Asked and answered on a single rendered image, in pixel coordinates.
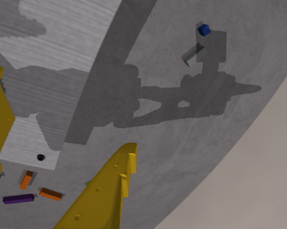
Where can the purple rod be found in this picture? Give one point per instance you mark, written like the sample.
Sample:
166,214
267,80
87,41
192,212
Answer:
18,199

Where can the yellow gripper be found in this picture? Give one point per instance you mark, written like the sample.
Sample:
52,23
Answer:
100,205

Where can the orange rod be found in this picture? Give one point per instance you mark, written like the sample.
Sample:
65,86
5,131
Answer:
50,194
26,180

